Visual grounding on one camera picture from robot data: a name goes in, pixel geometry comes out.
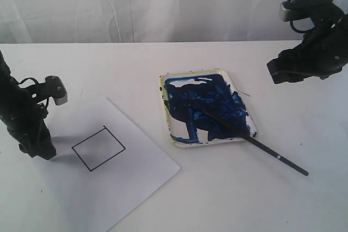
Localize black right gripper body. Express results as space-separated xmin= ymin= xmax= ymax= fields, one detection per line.
xmin=289 ymin=3 xmax=347 ymax=80

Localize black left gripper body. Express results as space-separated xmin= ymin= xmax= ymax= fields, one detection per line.
xmin=1 ymin=90 xmax=51 ymax=145

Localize white paper with square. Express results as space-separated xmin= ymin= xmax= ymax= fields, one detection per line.
xmin=34 ymin=98 xmax=179 ymax=231

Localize black paintbrush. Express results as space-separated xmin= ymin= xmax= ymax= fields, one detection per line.
xmin=185 ymin=103 xmax=309 ymax=177

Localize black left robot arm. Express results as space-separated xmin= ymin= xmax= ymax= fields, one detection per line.
xmin=1 ymin=56 xmax=57 ymax=160

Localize white tray with blue paint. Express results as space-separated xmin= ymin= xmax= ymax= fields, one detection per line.
xmin=159 ymin=68 xmax=258 ymax=148

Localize white backdrop curtain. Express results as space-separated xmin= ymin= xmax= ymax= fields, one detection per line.
xmin=1 ymin=0 xmax=347 ymax=43

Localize black left camera cable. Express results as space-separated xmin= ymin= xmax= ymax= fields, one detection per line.
xmin=16 ymin=77 xmax=41 ymax=86

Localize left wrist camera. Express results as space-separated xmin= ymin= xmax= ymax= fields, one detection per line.
xmin=26 ymin=76 xmax=68 ymax=106

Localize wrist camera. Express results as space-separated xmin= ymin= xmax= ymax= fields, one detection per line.
xmin=279 ymin=0 xmax=333 ymax=22
xmin=26 ymin=76 xmax=68 ymax=106

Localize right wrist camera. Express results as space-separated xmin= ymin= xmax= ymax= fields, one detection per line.
xmin=279 ymin=0 xmax=333 ymax=22

